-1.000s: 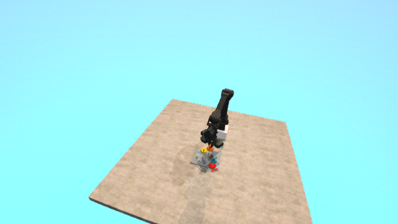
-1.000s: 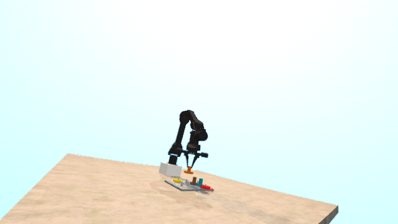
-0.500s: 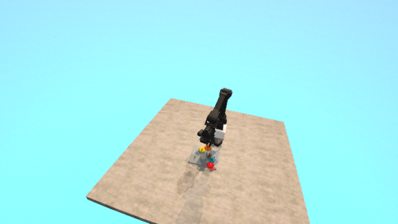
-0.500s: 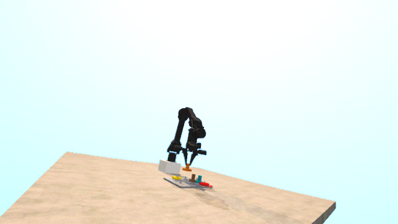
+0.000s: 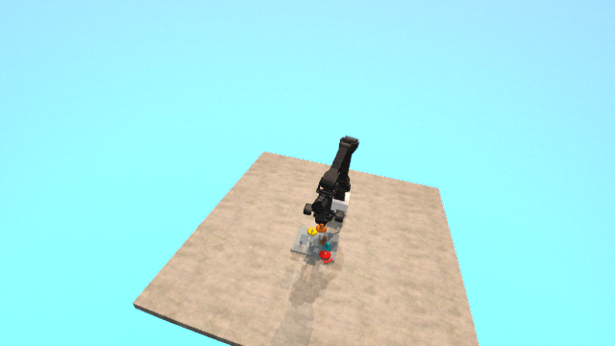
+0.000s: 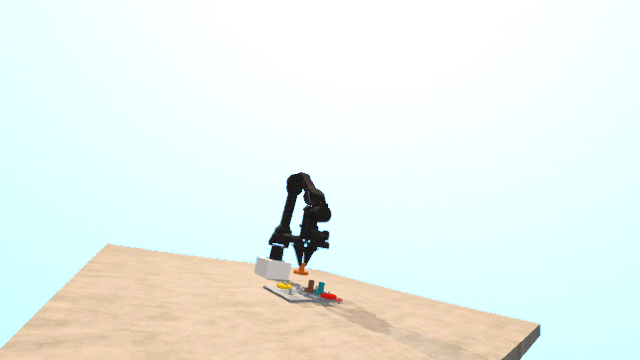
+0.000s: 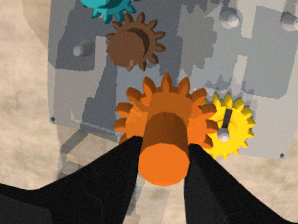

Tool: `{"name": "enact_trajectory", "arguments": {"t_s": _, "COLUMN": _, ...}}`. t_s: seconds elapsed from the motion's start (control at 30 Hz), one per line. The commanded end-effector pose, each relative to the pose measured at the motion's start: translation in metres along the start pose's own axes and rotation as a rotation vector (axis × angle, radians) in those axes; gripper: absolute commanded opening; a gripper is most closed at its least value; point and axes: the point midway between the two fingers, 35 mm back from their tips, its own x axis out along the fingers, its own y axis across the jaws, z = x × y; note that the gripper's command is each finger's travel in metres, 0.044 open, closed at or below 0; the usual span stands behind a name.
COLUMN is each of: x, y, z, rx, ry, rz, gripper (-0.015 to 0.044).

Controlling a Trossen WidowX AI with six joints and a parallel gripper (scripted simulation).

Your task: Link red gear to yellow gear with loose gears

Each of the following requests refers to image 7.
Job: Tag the yellow gear with black stripe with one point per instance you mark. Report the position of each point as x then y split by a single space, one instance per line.
233 117

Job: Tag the teal gear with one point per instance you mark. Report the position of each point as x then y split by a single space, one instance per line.
109 8

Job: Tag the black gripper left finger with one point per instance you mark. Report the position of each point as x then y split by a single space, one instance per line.
98 193

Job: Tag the orange gear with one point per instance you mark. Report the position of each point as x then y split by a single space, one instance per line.
169 119

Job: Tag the brown gear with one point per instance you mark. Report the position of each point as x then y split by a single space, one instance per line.
134 43

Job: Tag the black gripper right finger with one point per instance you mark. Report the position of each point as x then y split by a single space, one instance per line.
212 196

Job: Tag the grey board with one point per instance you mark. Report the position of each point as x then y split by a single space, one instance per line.
247 49

